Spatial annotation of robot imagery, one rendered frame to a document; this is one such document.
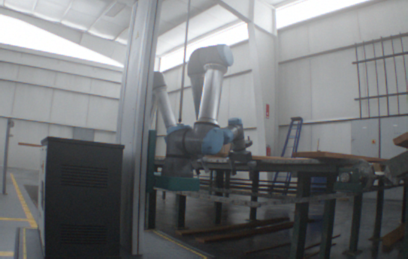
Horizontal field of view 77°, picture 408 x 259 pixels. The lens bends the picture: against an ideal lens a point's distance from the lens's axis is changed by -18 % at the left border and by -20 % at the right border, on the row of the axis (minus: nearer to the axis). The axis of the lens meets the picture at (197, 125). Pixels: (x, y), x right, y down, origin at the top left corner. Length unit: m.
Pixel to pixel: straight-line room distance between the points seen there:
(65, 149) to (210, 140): 0.59
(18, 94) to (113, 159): 12.86
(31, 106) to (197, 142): 12.91
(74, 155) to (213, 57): 0.76
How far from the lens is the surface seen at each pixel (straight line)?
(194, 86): 1.55
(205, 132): 1.31
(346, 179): 1.56
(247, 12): 9.91
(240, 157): 1.65
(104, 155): 1.28
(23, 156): 13.85
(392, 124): 7.41
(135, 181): 1.44
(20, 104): 13.97
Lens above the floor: 0.79
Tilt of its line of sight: 7 degrees up
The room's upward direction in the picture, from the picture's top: 3 degrees clockwise
